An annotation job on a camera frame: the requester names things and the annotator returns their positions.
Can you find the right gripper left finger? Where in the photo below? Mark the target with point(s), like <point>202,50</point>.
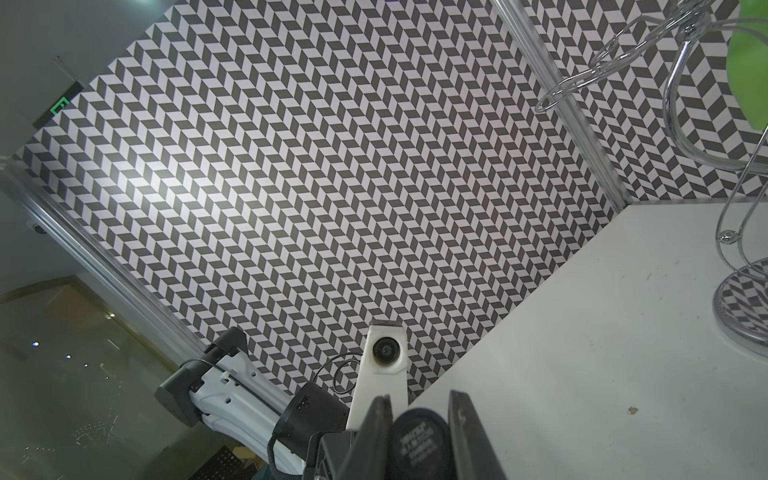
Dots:
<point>367,457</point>

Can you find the black lipstick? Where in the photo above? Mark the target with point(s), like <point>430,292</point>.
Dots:
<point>419,447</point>

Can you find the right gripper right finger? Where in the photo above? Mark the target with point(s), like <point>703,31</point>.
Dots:
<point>473,454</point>

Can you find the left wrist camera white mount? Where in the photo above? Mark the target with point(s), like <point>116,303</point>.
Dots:
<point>383,371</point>

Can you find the chrome stand with green discs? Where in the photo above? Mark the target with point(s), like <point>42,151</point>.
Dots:
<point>676,94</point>

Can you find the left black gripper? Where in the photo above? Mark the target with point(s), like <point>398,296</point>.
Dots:
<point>327,453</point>

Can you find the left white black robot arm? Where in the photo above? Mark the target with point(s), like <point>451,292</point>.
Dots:
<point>223,390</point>

